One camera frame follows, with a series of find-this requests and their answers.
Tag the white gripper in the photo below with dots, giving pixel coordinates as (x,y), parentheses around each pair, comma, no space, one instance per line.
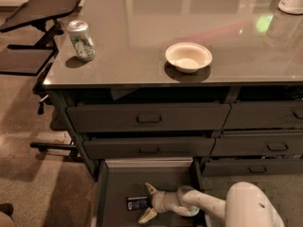
(158,201)

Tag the blue rxbar blueberry bar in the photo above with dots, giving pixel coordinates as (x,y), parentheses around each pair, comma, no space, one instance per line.
(137,203)

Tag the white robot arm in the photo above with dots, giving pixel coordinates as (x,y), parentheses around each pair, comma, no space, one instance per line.
(245,205)

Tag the open bottom left drawer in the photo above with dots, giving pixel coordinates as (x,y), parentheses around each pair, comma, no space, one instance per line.
(115,185)

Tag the middle left drawer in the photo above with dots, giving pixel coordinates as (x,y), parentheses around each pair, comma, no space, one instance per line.
(188,146)

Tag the middle right drawer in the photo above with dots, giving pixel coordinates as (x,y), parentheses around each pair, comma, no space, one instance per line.
(258,144)

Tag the top left drawer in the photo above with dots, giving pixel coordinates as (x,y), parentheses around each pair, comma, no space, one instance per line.
(148,117)

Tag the top right drawer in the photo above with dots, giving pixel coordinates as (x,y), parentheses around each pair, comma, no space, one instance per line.
(265,115)

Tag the dark grey drawer cabinet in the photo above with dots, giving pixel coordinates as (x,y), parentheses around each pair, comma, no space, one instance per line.
(257,56)

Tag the bottom right drawer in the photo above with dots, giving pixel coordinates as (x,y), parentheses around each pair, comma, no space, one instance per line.
(253,167)

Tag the white paper bowl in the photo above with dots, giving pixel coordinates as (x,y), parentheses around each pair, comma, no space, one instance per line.
(188,57)

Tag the silver green soda can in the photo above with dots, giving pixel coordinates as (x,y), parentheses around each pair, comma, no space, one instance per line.
(81,40)

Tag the dark adjustable stand table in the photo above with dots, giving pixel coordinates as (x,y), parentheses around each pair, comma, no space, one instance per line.
(29,60)

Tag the white cylindrical container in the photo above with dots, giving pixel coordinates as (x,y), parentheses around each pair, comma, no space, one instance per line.
(291,6)

